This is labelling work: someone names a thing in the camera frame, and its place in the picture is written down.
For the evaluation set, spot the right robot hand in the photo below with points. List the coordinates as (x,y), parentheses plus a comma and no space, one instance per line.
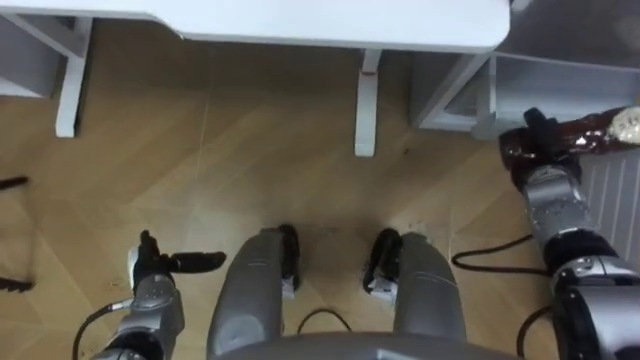
(545,135)

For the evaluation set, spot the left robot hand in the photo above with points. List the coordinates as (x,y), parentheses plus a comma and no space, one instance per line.
(150,262)

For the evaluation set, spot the brown plastic drink bottle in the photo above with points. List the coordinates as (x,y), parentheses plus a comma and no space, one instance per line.
(595,132)

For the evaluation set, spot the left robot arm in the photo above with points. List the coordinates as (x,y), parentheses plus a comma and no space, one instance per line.
(155,310)

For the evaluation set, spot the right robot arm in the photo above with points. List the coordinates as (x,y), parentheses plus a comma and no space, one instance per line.
(560,205)

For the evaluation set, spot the white ribbed cabinet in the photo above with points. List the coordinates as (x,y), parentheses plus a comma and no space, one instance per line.
(620,200)

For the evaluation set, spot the robot legs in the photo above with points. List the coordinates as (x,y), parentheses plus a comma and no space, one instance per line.
(250,290)

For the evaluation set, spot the low pale grey cabinet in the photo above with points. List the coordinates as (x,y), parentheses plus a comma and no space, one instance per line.
(560,30)

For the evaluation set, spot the black stand leg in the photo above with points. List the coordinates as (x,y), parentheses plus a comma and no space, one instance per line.
(12,182)
(15,285)

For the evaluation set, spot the robot body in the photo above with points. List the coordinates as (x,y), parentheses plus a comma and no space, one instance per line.
(365,350)

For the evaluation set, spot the white desk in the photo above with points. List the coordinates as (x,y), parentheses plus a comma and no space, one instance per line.
(325,20)

